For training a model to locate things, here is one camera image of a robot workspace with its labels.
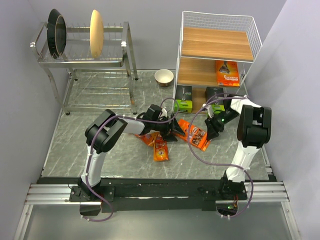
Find steel dish rack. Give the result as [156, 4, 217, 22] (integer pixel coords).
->
[30, 21, 139, 115]

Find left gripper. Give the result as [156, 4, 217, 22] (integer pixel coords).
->
[151, 114, 185, 142]

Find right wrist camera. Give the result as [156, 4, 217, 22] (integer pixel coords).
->
[205, 104, 214, 119]

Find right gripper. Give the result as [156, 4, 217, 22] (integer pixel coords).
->
[204, 109, 239, 142]

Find black green razor box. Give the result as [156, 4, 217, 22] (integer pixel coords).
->
[204, 86, 226, 116]
[173, 85, 193, 114]

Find white wire wooden shelf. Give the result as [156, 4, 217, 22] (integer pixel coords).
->
[173, 10, 263, 113]

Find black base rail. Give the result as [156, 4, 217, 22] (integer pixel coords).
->
[69, 177, 248, 216]

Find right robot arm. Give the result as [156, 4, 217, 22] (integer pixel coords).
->
[202, 94, 272, 199]

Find orange Gillette Fusion pack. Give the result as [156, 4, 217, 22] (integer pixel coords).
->
[215, 60, 240, 87]

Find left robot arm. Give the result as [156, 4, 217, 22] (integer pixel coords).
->
[77, 104, 186, 201]

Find beige plate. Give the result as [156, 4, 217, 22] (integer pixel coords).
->
[89, 9, 104, 59]

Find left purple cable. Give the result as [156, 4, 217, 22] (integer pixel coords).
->
[83, 97, 180, 223]

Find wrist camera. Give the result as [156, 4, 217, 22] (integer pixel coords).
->
[205, 104, 214, 119]
[158, 107, 169, 122]

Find black plate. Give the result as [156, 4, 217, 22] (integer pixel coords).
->
[46, 8, 67, 59]

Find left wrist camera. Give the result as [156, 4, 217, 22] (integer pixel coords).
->
[158, 107, 169, 122]

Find white brown bowl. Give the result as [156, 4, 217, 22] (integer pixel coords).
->
[154, 69, 174, 87]

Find orange razor bag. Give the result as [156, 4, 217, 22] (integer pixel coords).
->
[153, 134, 169, 162]
[135, 131, 159, 147]

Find orange razor pack back side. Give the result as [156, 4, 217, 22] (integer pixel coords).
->
[175, 119, 211, 152]

